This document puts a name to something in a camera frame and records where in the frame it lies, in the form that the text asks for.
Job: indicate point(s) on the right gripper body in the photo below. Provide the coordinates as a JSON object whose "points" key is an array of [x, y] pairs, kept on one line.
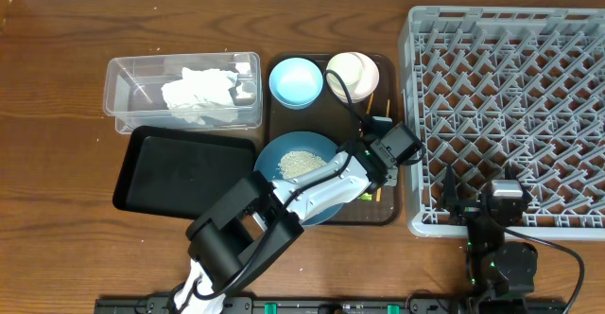
{"points": [[465, 213]]}

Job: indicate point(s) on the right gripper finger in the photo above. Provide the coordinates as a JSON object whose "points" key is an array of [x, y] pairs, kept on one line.
{"points": [[510, 172], [449, 192]]}

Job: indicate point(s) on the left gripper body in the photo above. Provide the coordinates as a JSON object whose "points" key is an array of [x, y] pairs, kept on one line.
{"points": [[368, 149]]}

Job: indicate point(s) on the green snack wrapper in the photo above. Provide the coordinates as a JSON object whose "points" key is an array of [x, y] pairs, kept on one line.
{"points": [[366, 197]]}

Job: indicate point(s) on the pile of white rice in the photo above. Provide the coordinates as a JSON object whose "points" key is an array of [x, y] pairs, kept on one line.
{"points": [[297, 163]]}

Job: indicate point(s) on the dark blue plate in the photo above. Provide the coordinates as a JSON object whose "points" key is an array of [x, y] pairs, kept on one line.
{"points": [[270, 156]]}

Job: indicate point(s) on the white napkin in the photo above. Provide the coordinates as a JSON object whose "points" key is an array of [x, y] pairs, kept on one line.
{"points": [[201, 94]]}

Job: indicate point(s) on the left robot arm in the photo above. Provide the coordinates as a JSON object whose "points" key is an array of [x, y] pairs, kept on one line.
{"points": [[253, 223]]}

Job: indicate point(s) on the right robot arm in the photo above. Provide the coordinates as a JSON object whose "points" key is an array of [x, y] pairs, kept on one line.
{"points": [[501, 272]]}

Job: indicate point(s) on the grey dishwasher rack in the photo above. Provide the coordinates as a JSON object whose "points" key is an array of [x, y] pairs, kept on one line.
{"points": [[488, 88]]}

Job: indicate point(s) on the clear plastic waste bin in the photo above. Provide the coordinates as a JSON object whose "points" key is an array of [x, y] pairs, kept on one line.
{"points": [[134, 98]]}

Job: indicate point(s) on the left wooden chopstick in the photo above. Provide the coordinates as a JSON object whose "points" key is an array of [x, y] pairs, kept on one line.
{"points": [[370, 103]]}

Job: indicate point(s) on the brown serving tray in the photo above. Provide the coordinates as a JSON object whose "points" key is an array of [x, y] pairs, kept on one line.
{"points": [[328, 117]]}

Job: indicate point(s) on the pink bowl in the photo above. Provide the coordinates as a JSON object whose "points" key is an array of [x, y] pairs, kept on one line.
{"points": [[369, 79]]}

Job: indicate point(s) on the cream plastic cup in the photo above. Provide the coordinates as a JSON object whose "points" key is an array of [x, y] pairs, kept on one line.
{"points": [[349, 68]]}

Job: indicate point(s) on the light blue bowl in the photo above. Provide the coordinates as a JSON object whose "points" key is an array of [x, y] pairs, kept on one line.
{"points": [[295, 82]]}

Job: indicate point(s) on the black plastic tray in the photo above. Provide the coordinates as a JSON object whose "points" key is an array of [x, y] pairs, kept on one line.
{"points": [[179, 174]]}

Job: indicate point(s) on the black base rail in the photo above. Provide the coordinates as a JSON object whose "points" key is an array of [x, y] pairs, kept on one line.
{"points": [[246, 305]]}

